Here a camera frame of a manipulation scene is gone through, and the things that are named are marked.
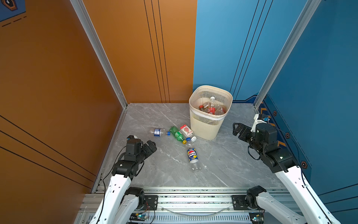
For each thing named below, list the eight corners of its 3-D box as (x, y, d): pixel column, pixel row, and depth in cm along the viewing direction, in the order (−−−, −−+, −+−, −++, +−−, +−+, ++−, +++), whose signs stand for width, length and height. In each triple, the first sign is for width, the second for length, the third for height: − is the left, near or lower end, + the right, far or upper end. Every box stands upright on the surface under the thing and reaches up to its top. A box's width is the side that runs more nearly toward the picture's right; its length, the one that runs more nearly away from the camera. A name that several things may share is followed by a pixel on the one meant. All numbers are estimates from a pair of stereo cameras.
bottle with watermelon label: (190, 144, 97) (191, 141, 94) (179, 130, 105) (179, 127, 101) (197, 140, 99) (198, 137, 96) (185, 126, 107) (185, 123, 104)
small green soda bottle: (181, 147, 96) (181, 143, 92) (169, 131, 105) (168, 127, 101) (187, 143, 98) (187, 140, 93) (174, 128, 106) (174, 124, 102)
